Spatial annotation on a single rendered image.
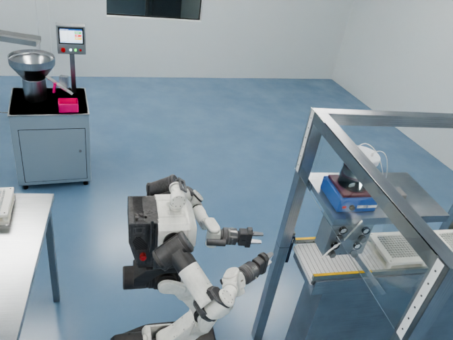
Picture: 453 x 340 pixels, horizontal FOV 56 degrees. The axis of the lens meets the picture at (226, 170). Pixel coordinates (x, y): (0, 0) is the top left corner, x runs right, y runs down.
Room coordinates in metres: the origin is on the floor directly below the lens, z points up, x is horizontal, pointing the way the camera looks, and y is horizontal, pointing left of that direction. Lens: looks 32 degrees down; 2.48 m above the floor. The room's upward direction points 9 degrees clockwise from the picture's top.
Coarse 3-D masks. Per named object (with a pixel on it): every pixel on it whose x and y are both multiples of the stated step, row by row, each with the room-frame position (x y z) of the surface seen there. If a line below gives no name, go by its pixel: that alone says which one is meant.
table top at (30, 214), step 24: (24, 216) 1.72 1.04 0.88; (48, 216) 1.76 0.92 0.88; (0, 240) 1.52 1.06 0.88; (24, 240) 1.55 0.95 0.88; (0, 264) 1.37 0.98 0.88; (24, 264) 1.39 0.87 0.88; (0, 288) 1.24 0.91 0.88; (24, 288) 1.26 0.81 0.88; (0, 312) 1.12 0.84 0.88; (24, 312) 1.15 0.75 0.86; (0, 336) 1.02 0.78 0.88
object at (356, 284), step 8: (296, 256) 1.84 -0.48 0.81; (304, 280) 1.70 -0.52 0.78; (320, 280) 1.62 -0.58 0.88; (328, 280) 1.63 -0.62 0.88; (336, 280) 1.64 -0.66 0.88; (344, 280) 1.65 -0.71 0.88; (352, 280) 1.66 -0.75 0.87; (360, 280) 1.68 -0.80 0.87; (312, 288) 1.61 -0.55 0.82; (320, 288) 1.61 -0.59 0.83; (328, 288) 1.62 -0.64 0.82; (336, 288) 1.64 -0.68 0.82; (344, 288) 1.65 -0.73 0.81; (352, 288) 1.67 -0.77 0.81; (360, 288) 1.68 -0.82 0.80; (368, 288) 1.70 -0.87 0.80
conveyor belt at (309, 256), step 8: (296, 248) 1.83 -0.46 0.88; (304, 248) 1.83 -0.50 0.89; (312, 248) 1.84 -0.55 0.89; (304, 256) 1.76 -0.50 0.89; (312, 256) 1.78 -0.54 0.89; (320, 256) 1.79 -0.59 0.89; (328, 256) 1.80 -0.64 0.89; (336, 256) 1.81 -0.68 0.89; (344, 256) 1.82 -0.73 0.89; (304, 264) 1.71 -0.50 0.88; (312, 264) 1.71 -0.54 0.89; (320, 264) 1.72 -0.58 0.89; (328, 264) 1.73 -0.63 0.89; (336, 264) 1.74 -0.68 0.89; (344, 264) 1.75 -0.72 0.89; (352, 264) 1.76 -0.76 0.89; (304, 272) 1.68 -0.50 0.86; (312, 272) 1.66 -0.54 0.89; (320, 272) 1.67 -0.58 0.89; (328, 272) 1.68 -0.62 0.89; (336, 272) 1.69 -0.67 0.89; (312, 280) 1.61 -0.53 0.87
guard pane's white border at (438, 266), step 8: (312, 112) 1.87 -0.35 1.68; (304, 144) 1.86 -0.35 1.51; (296, 168) 1.88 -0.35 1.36; (440, 264) 0.94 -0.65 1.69; (432, 272) 0.95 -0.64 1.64; (440, 272) 0.93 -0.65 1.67; (432, 280) 0.94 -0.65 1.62; (424, 288) 0.95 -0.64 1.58; (416, 296) 0.96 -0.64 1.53; (424, 296) 0.93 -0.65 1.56; (416, 304) 0.94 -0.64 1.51; (408, 312) 0.95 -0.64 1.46; (416, 312) 0.93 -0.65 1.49; (408, 320) 0.94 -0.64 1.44; (400, 328) 0.95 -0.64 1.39; (408, 328) 0.93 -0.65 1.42; (400, 336) 0.94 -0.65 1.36
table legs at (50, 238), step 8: (48, 224) 1.89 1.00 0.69; (48, 232) 1.89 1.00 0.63; (48, 240) 1.89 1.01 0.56; (48, 248) 1.88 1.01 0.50; (48, 256) 1.88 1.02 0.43; (56, 264) 1.91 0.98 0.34; (56, 272) 1.89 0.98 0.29; (56, 280) 1.89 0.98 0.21; (56, 288) 1.89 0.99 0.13; (56, 296) 1.89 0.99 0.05
